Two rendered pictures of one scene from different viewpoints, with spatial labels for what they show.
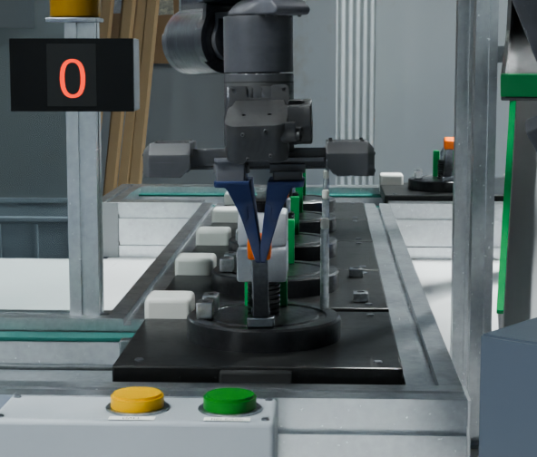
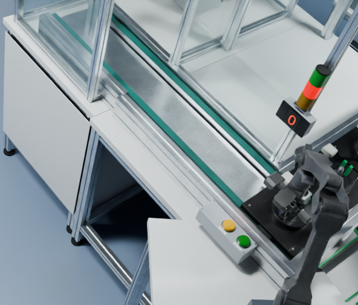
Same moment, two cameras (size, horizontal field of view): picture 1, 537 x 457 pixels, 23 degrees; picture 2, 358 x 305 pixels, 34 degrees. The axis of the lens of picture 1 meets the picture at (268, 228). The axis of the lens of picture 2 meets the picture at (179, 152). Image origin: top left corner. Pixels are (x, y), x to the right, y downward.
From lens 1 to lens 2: 1.27 m
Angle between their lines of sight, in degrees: 47
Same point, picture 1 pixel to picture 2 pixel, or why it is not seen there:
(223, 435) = (234, 248)
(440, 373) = not seen: hidden behind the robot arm
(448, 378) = not seen: hidden behind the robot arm
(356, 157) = (305, 218)
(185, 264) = (324, 150)
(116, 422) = (218, 229)
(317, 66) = not seen: outside the picture
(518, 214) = (357, 244)
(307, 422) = (260, 253)
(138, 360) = (248, 205)
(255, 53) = (296, 183)
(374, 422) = (273, 264)
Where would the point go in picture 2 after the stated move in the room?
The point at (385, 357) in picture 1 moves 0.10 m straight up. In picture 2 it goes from (297, 247) to (310, 231)
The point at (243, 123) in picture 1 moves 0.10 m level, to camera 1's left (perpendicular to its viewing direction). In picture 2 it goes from (277, 200) to (253, 177)
